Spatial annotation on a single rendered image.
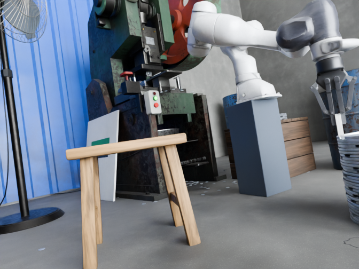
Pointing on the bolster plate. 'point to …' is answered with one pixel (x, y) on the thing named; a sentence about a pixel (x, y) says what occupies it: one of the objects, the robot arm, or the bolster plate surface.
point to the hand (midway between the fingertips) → (339, 125)
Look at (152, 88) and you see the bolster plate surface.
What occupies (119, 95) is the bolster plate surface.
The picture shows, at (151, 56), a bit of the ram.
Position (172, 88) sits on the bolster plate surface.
